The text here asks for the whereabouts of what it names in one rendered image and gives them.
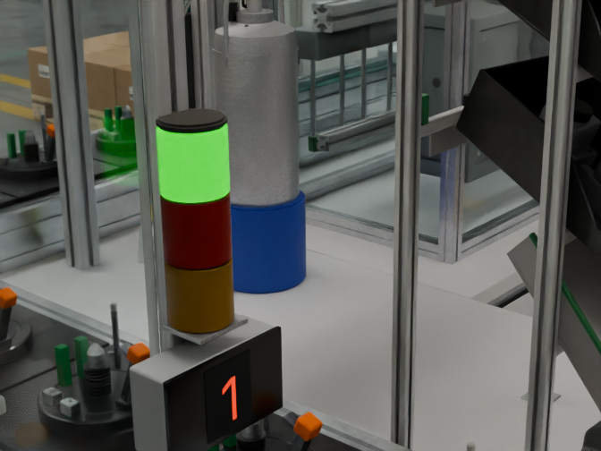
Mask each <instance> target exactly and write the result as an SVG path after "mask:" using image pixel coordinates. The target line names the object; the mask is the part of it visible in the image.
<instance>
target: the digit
mask: <svg viewBox="0 0 601 451"><path fill-rule="evenodd" d="M205 388H206V407H207V444H210V443H211V442H213V441H215V440H217V439H218V438H221V437H222V436H223V435H225V434H227V433H229V432H230V431H232V430H235V429H237V428H238V427H240V426H241V425H243V424H244V423H246V422H248V421H250V420H252V404H251V376H250V349H249V350H248V351H246V352H244V353H241V354H239V355H237V356H235V357H233V358H232V359H230V360H228V361H226V362H223V363H221V364H219V365H217V366H215V367H214V368H212V369H210V370H207V371H205Z"/></svg>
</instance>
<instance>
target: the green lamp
mask: <svg viewBox="0 0 601 451"><path fill-rule="evenodd" d="M157 158H158V173H159V189H160V194H161V195H162V196H163V197H164V198H166V199H167V200H172V201H177V202H186V203H196V202H206V201H211V200H217V199H220V198H222V197H224V196H225V195H226V194H227V193H228V192H229V191H230V174H229V149H228V125H227V123H226V124H225V125H224V126H223V127H222V128H220V129H217V130H214V131H211V132H200V133H175V132H166V131H163V130H161V129H160V128H159V127H157Z"/></svg>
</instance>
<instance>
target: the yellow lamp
mask: <svg viewBox="0 0 601 451"><path fill-rule="evenodd" d="M164 265H165V295H166V310H167V322H168V324H169V325H170V326H171V327H172V328H175V329H177V330H179V331H182V332H187V333H208V332H214V331H217V330H220V329H222V328H226V327H227V326H229V325H230V324H231V323H232V322H233V320H234V297H233V257H231V258H230V259H229V260H228V261H227V262H225V264H223V265H220V266H217V267H213V268H205V269H184V268H176V267H173V266H171V265H169V264H168V263H167V262H165V261H164Z"/></svg>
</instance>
